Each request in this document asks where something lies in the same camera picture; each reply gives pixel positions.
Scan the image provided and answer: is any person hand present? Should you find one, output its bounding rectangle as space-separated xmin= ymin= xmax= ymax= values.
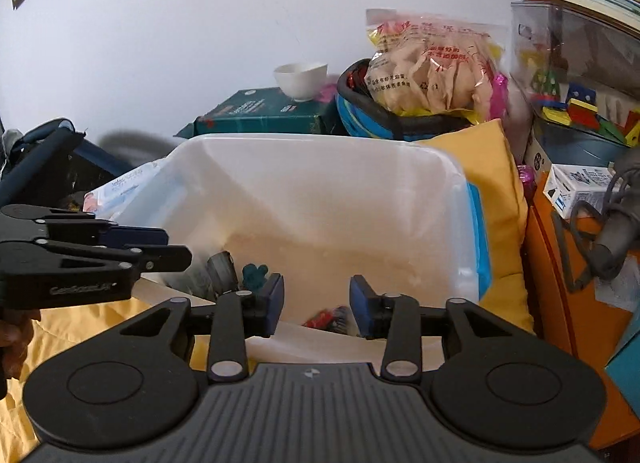
xmin=1 ymin=310 xmax=41 ymax=379

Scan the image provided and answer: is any teal toy in bin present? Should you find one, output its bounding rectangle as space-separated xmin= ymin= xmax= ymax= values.
xmin=242 ymin=264 xmax=269 ymax=293

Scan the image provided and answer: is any grey wheel toy in bin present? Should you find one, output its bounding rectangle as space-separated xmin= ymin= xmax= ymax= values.
xmin=163 ymin=251 xmax=239 ymax=301

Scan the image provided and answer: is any red toy in bin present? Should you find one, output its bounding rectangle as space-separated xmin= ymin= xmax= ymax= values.
xmin=303 ymin=306 xmax=358 ymax=336

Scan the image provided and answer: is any dark blue bag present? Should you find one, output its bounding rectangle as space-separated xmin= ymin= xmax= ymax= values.
xmin=1 ymin=118 xmax=132 ymax=210

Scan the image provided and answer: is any baby wipes pack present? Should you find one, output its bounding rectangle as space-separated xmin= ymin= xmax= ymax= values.
xmin=82 ymin=158 xmax=165 ymax=220

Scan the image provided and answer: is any translucent white plastic bin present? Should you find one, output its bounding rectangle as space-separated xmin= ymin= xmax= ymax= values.
xmin=118 ymin=134 xmax=478 ymax=323

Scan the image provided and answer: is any yellow cloth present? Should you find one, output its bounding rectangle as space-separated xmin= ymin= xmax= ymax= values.
xmin=1 ymin=122 xmax=534 ymax=462

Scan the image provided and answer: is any orange box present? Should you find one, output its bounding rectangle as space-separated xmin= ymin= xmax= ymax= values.
xmin=523 ymin=186 xmax=639 ymax=462

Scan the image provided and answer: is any dark green box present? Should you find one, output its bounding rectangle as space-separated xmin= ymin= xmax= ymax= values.
xmin=176 ymin=87 xmax=340 ymax=139

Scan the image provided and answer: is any black blue round bag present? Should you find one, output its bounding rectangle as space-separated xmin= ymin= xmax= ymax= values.
xmin=335 ymin=59 xmax=472 ymax=142

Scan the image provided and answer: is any small white box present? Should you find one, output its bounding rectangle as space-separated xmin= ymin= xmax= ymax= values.
xmin=542 ymin=164 xmax=613 ymax=220

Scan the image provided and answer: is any light blue box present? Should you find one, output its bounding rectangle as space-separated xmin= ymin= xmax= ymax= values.
xmin=604 ymin=309 xmax=640 ymax=417

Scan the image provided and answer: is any white bowl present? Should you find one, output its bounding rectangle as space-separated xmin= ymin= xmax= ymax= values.
xmin=273 ymin=62 xmax=328 ymax=102

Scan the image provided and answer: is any snack bag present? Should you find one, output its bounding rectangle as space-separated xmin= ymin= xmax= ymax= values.
xmin=364 ymin=9 xmax=506 ymax=124

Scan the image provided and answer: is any clear box of toy blocks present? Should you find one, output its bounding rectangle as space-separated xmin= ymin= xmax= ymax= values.
xmin=511 ymin=1 xmax=639 ymax=148

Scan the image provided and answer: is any blue bin handle clip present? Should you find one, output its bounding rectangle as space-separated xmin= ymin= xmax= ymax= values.
xmin=466 ymin=182 xmax=492 ymax=299

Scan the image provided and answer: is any grey cable bundle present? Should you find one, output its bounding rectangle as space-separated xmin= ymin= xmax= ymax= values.
xmin=552 ymin=146 xmax=640 ymax=294

